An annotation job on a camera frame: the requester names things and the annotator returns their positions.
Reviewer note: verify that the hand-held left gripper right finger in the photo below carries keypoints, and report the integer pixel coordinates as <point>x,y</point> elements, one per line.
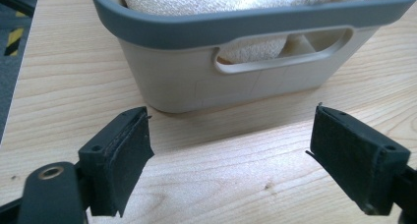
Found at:
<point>352,158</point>

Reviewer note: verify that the beige basket with grey rim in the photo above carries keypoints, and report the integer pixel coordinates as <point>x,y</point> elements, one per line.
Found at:
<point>229,50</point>

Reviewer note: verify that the black and yellow striped tape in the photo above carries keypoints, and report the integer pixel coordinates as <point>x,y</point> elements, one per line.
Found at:
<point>13,42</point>

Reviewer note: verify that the white towel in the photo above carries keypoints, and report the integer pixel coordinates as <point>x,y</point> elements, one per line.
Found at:
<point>236,1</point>

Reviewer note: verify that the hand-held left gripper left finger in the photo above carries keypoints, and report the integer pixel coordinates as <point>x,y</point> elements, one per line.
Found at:
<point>113,165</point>

